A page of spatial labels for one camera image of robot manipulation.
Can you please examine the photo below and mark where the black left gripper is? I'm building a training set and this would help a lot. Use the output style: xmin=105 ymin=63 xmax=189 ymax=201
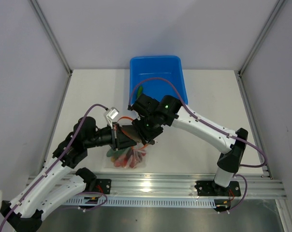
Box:
xmin=85 ymin=122 xmax=137 ymax=151

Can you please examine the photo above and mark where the clear orange zip top bag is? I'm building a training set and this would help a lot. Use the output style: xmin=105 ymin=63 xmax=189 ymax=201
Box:
xmin=103 ymin=116 xmax=149 ymax=170

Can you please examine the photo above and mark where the small green chili pepper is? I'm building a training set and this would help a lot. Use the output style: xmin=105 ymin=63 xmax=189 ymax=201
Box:
xmin=136 ymin=85 xmax=143 ymax=99

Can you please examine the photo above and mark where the grey toy fish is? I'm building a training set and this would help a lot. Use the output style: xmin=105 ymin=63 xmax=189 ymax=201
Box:
xmin=121 ymin=125 xmax=142 ymax=143

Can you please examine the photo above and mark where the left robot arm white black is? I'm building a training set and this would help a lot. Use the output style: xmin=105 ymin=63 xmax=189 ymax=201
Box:
xmin=0 ymin=116 xmax=137 ymax=232

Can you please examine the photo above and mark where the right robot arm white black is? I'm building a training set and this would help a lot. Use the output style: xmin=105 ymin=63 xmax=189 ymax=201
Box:
xmin=128 ymin=94 xmax=248 ymax=196

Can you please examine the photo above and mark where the blue plastic bin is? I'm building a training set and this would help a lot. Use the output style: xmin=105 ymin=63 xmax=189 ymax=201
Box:
xmin=129 ymin=56 xmax=188 ymax=105

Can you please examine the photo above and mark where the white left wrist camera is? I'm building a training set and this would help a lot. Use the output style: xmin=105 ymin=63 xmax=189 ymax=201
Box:
xmin=103 ymin=107 xmax=119 ymax=128

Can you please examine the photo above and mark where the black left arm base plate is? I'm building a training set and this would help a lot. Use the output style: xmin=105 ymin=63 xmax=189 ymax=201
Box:
xmin=93 ymin=179 xmax=112 ymax=195

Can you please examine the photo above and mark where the aluminium mounting rail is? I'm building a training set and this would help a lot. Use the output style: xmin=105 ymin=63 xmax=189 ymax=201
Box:
xmin=25 ymin=172 xmax=288 ymax=200

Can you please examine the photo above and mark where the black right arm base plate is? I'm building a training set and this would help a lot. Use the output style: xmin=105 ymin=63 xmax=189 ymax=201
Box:
xmin=194 ymin=180 xmax=241 ymax=197

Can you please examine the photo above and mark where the slotted white cable duct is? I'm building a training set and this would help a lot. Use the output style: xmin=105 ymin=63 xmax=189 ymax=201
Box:
xmin=64 ymin=196 xmax=216 ymax=208

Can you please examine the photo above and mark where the left aluminium frame post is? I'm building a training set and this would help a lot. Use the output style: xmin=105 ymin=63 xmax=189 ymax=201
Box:
xmin=28 ymin=0 xmax=72 ymax=76

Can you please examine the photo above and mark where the aluminium frame post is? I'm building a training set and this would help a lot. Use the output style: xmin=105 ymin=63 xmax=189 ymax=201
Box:
xmin=28 ymin=0 xmax=72 ymax=76
xmin=238 ymin=0 xmax=287 ymax=77

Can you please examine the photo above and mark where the right aluminium frame post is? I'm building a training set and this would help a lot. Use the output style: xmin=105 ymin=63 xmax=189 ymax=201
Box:
xmin=238 ymin=0 xmax=287 ymax=77

